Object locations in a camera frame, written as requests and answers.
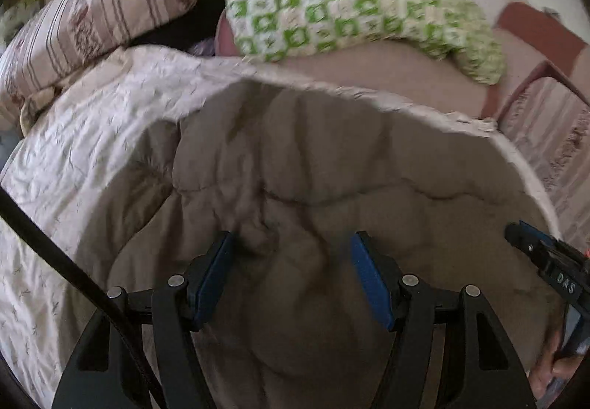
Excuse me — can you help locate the grey-brown hooded puffer jacket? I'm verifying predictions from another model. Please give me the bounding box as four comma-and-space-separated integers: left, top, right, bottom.
74, 80, 562, 408

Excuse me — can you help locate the person's right hand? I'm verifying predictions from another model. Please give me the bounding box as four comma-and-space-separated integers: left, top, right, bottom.
528, 326, 589, 406

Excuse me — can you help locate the striped pillow at right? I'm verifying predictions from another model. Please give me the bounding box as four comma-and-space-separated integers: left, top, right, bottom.
499, 77, 589, 252

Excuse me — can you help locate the red-brown headboard cushion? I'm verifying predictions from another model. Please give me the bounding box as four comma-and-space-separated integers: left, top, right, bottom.
481, 2, 589, 120

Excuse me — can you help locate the white floral quilt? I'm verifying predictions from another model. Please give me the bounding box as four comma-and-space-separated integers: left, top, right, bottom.
0, 45, 561, 407

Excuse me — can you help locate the striped pink bolster pillow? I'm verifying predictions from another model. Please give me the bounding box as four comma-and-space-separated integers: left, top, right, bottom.
1, 0, 197, 130

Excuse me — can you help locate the green checkered pillow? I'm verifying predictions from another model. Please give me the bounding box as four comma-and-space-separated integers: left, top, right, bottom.
226, 0, 505, 85

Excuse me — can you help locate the black cable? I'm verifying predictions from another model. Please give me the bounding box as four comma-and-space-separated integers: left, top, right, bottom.
0, 186, 163, 409

